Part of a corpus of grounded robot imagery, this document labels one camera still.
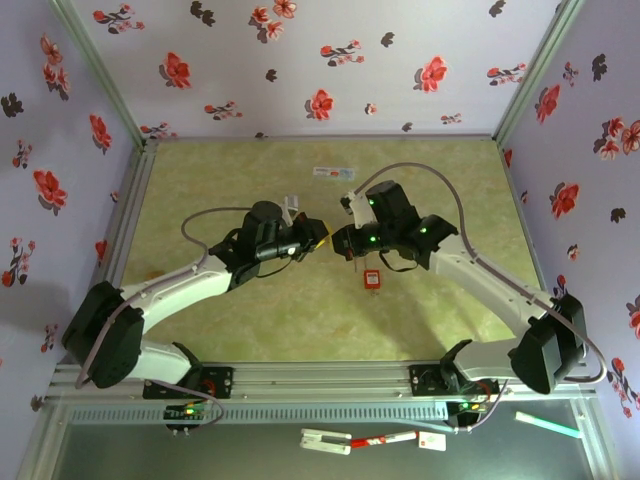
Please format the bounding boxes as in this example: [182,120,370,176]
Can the red white marker pen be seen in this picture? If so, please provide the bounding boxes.
[349,430,420,450]

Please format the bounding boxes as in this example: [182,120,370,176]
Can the white card red logo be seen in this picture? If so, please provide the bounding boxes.
[417,430,448,453]

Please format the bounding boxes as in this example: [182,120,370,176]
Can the white green stick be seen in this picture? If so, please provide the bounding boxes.
[514,411,585,440]

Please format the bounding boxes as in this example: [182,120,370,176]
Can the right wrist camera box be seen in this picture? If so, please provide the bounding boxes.
[339,188,376,231]

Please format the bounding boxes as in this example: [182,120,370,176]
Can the grey left arm cable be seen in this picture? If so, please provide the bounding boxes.
[74,206,254,434]

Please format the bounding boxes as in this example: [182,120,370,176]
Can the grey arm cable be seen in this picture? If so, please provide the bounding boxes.
[74,206,254,434]
[355,162,609,435]

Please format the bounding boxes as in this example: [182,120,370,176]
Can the grey right arm cable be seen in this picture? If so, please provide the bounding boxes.
[355,162,609,435]

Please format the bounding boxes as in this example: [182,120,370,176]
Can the thin aluminium table rail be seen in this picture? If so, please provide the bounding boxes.
[144,133,501,144]

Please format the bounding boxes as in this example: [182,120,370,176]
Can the aluminium side rail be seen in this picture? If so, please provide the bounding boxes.
[54,139,160,366]
[497,139,591,364]

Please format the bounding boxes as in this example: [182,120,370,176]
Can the wide aluminium base rail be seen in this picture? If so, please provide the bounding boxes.
[49,360,599,401]

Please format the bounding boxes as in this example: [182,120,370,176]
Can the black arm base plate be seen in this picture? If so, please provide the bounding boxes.
[408,364,501,399]
[143,366,235,401]

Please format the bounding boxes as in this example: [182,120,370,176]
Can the grey slotted cable duct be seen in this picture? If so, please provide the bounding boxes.
[69,405,451,425]

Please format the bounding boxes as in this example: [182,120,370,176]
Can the white plastic bracket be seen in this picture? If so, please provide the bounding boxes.
[299,427,353,457]

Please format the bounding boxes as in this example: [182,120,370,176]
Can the aluminium corner post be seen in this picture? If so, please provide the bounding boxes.
[492,0,586,144]
[48,0,151,151]

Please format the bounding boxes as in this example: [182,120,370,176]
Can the aluminium frame leg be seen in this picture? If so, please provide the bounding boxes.
[572,397,621,480]
[17,399,69,480]

